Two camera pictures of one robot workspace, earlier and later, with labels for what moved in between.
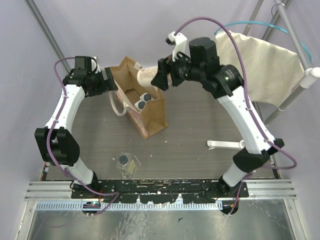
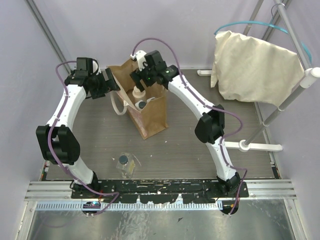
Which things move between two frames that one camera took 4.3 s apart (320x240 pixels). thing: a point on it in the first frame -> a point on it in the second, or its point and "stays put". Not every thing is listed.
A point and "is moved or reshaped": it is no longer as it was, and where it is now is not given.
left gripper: x=106 y=80 stays put
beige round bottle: x=146 y=75 is moved or reshaped
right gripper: x=167 y=64 -> x=137 y=78
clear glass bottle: x=126 y=165 stays put
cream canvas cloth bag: x=272 y=71 stays put
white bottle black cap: x=139 y=105 stays put
